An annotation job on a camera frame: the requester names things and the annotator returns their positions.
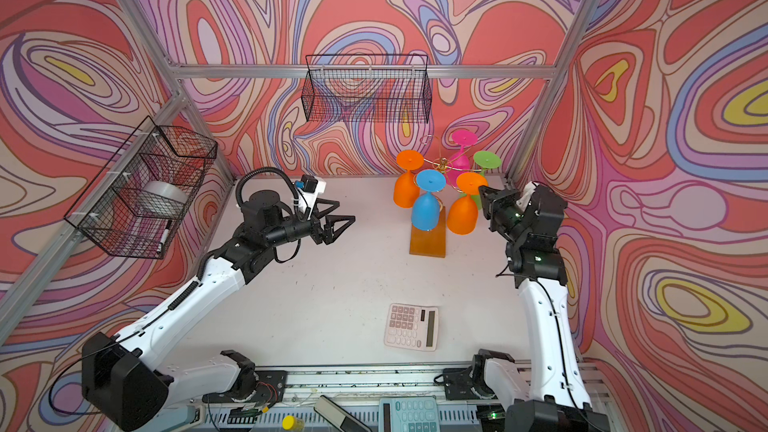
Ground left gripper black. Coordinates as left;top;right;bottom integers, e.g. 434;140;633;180
261;199;353;252

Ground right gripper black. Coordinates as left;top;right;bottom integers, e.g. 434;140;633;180
480;183;529;242

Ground orange wine glass front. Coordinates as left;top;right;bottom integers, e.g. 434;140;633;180
447;172;488;235

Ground orange wine glass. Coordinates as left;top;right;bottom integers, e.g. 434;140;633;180
447;172;488;235
393;150;424;209

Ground gold wire rack wooden base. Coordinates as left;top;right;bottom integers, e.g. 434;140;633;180
409;129;478;258

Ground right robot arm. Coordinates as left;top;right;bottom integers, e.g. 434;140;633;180
478;182;611;431

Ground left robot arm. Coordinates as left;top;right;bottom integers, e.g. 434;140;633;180
81;167;356;431

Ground green wine glass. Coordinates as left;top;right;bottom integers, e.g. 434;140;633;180
470;150;502;210

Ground magenta wine glass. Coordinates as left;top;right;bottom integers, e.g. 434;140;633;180
446;129;478;187

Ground blue wine glass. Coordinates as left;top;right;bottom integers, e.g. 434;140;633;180
411;169;446;232

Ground orange wine glass rear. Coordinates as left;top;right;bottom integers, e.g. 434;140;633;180
393;150;424;209

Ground pink calculator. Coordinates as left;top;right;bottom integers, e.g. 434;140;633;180
384;303;440;352

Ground marker pen in basket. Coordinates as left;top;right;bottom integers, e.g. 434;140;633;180
156;220;172;256

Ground silver tape roll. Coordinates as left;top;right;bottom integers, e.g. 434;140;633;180
142;181;188;203

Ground black phone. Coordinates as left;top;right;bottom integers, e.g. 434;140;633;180
313;395;372;432

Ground teal calculator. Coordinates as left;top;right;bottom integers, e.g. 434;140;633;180
378;397;440;432

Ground black wire basket back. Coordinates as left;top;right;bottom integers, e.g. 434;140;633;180
301;53;433;124

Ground black wire basket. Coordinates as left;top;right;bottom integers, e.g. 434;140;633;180
64;117;218;260
301;53;433;124

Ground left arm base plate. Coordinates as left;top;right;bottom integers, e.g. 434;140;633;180
202;369;288;405

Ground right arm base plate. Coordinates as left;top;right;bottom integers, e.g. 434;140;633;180
438;367;479;401

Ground black wire basket left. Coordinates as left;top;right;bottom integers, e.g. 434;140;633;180
64;117;218;260

